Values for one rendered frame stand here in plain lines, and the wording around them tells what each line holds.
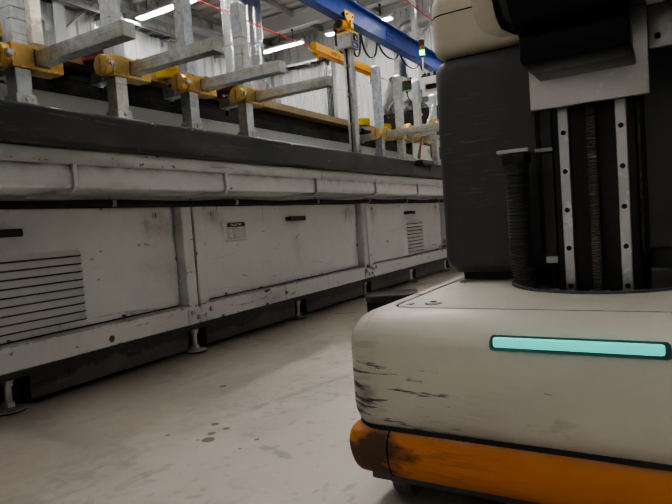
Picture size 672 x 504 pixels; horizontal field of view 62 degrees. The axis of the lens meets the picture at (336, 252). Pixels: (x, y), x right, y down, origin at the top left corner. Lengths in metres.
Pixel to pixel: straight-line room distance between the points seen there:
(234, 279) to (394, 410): 1.43
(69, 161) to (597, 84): 1.10
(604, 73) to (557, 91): 0.07
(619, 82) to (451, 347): 0.45
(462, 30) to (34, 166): 0.93
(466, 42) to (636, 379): 0.65
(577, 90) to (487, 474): 0.55
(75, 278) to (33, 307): 0.14
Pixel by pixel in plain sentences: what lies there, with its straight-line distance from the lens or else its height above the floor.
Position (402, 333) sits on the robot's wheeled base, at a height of 0.25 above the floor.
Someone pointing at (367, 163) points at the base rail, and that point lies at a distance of 2.52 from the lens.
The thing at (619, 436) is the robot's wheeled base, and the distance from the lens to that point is 0.72.
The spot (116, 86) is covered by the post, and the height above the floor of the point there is 0.78.
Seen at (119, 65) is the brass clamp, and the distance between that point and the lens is 1.55.
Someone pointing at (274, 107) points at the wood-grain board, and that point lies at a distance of 2.31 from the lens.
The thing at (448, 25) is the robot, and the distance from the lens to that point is 1.11.
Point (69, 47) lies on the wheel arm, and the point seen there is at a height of 0.80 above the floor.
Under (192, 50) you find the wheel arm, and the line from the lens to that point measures 1.42.
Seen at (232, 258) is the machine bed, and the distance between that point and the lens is 2.14.
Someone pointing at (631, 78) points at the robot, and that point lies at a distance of 0.93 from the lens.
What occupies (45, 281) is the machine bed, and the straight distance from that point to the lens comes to 1.65.
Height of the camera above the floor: 0.41
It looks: 3 degrees down
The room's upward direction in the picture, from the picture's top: 4 degrees counter-clockwise
